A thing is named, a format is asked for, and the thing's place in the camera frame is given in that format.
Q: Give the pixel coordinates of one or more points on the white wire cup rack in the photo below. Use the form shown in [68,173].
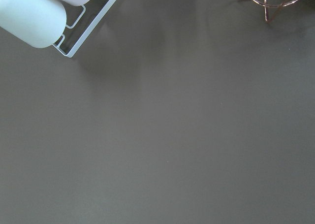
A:
[81,21]

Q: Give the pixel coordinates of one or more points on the mint green cup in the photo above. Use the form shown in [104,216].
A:
[39,23]

